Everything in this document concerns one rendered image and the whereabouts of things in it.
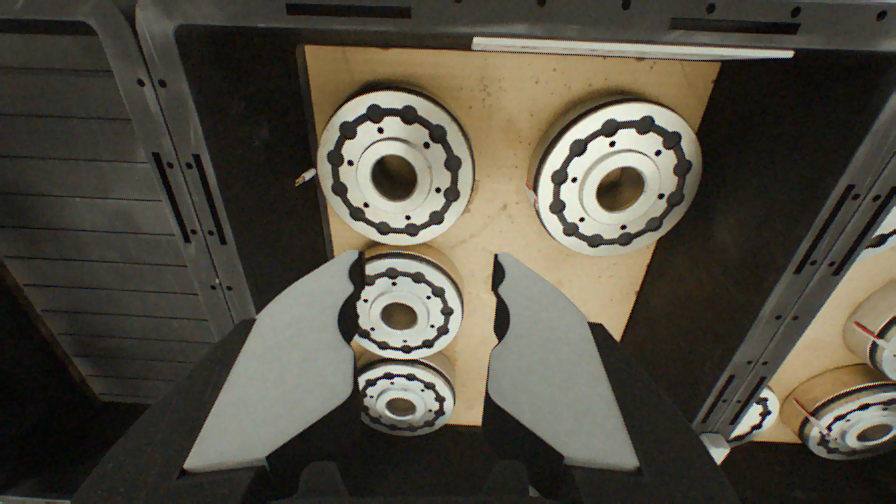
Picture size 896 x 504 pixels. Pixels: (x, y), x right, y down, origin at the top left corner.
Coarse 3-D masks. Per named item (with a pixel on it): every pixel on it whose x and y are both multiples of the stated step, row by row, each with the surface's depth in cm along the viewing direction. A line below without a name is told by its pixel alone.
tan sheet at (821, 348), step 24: (864, 264) 27; (888, 264) 27; (840, 288) 28; (864, 288) 28; (840, 312) 29; (816, 336) 31; (840, 336) 30; (792, 360) 32; (816, 360) 32; (840, 360) 32; (768, 384) 34; (792, 384) 34; (768, 432) 37; (792, 432) 37
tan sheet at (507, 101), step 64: (320, 64) 22; (384, 64) 22; (448, 64) 21; (512, 64) 21; (576, 64) 21; (640, 64) 21; (704, 64) 21; (320, 128) 24; (512, 128) 23; (512, 192) 25; (448, 256) 28; (576, 256) 28; (640, 256) 27
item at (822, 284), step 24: (888, 168) 14; (888, 192) 15; (864, 216) 15; (840, 240) 15; (864, 240) 15; (840, 264) 16; (816, 288) 17; (792, 312) 17; (816, 312) 17; (792, 336) 18; (768, 360) 19; (744, 384) 20; (744, 408) 21; (720, 432) 22
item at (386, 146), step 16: (384, 144) 20; (400, 144) 20; (368, 160) 21; (416, 160) 21; (368, 176) 21; (432, 176) 22; (368, 192) 22; (416, 192) 22; (384, 208) 22; (400, 208) 22; (416, 208) 22
